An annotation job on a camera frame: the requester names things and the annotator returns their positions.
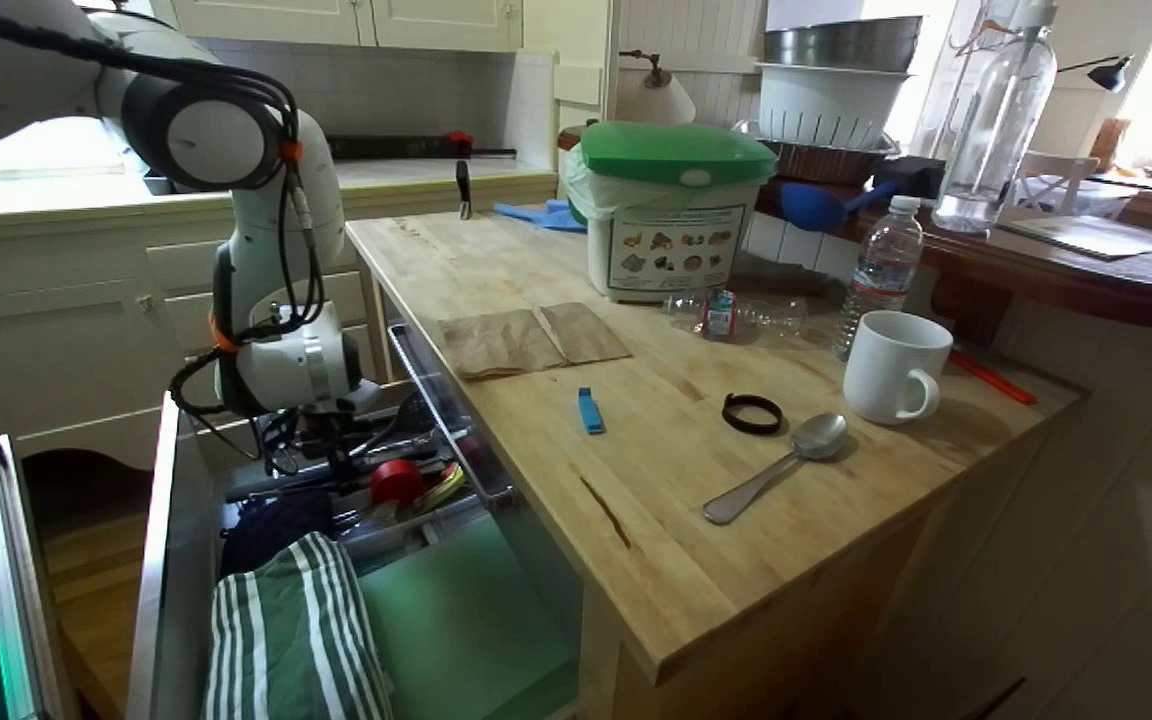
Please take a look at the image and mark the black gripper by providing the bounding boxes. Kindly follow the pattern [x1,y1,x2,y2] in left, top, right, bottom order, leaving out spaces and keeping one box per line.
[256,396,376,479]

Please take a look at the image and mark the steel island drawer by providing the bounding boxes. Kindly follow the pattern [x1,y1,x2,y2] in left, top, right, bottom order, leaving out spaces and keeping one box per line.
[123,376,589,720]
[380,313,527,513]

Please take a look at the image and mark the white base cabinet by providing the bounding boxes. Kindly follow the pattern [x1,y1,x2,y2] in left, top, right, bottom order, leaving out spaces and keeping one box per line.
[0,185,402,466]

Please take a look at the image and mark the white upper cabinet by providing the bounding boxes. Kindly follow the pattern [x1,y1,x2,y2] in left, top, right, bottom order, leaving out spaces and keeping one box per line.
[152,0,527,58]

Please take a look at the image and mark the red round utensil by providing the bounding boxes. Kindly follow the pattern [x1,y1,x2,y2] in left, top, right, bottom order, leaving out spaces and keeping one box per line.
[370,458,427,513]

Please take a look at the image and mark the dark blue cloth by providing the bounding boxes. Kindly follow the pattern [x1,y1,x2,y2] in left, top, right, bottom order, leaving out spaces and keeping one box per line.
[218,479,339,582]

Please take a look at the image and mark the yellow green utensil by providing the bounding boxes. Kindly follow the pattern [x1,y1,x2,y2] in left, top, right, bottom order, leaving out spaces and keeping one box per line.
[420,462,477,519]

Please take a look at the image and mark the green white striped towel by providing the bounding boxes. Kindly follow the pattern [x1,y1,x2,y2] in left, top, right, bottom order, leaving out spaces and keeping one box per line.
[201,527,406,720]

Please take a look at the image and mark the brown paper napkin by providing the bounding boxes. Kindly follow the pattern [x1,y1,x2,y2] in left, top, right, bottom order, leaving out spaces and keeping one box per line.
[436,299,635,385]

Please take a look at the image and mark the green mat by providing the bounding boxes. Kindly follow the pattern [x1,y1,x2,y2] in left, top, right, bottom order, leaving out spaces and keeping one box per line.
[359,513,583,720]

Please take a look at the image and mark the black bar red knob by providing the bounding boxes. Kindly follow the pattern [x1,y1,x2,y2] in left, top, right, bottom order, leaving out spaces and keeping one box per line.
[328,124,524,167]

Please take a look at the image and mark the wooden top kitchen island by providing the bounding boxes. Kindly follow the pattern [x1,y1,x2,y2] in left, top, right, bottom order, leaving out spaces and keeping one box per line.
[339,209,1089,720]

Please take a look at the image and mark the white bin green lid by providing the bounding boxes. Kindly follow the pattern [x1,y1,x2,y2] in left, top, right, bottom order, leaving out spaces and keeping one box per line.
[560,117,786,308]

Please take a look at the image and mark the small glass jar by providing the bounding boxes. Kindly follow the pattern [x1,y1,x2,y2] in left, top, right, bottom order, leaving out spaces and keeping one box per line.
[696,286,745,343]

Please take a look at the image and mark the metal spoon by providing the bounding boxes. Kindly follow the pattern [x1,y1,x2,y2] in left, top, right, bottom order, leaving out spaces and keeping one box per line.
[702,408,855,527]

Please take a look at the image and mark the white shade lamp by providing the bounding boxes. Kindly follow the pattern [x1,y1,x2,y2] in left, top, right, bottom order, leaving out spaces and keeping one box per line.
[614,47,706,129]

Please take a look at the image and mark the blue bowl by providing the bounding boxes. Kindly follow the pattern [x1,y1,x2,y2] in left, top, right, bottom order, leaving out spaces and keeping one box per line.
[773,177,900,236]

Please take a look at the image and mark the white ceramic mug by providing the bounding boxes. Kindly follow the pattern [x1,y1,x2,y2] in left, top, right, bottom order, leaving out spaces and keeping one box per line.
[842,308,955,433]

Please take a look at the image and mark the clear plastic water bottle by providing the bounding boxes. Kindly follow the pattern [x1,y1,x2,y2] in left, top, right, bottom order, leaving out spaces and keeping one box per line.
[850,194,931,354]

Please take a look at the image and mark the white colander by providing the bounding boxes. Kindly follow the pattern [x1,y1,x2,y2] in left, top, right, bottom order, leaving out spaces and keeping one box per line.
[754,60,921,152]

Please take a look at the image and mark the large metal bowl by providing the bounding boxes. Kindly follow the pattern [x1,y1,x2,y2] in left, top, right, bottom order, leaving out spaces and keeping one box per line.
[756,12,928,77]

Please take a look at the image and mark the red pen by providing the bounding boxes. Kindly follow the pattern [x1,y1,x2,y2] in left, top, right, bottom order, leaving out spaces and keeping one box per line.
[944,343,1043,413]

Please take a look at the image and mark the large clear glass bottle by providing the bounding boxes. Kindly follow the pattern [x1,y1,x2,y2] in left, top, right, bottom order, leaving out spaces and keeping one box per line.
[928,0,1064,242]

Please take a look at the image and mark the brown wooden counter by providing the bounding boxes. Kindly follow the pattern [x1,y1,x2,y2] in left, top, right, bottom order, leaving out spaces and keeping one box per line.
[918,196,1152,342]

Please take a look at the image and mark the papers on counter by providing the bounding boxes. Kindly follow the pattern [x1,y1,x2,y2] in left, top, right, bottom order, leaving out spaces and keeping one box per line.
[998,209,1152,264]

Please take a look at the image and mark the black desk lamp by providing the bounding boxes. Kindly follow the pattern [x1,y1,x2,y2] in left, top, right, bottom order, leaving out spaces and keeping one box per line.
[1051,53,1138,96]

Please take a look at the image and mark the black handled tool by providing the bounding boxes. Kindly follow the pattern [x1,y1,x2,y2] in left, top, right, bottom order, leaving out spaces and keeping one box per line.
[451,152,477,224]

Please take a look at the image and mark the black ring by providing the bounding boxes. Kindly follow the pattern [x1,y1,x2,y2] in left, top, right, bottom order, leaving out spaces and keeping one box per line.
[717,388,787,439]

